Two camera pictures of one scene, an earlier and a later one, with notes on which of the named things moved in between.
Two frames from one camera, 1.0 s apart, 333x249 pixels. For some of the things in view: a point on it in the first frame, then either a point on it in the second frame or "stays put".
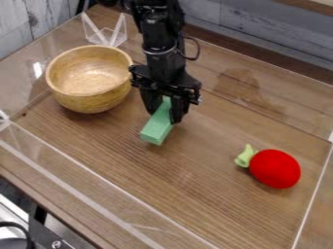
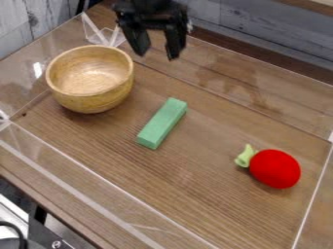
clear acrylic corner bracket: x=111 y=37 stays put
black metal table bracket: x=48 y=233 stays put
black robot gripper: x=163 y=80 -> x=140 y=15
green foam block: x=159 y=125 stays put
